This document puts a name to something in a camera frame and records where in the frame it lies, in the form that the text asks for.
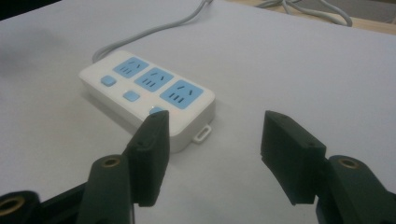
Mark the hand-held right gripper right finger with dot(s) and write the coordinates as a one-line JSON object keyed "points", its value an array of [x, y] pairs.
{"points": [[295, 155]]}

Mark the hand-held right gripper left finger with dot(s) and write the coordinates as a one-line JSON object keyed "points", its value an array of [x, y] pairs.
{"points": [[146, 161]]}

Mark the white blue power strip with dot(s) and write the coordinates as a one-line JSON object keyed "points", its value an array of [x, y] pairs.
{"points": [[149, 93]]}

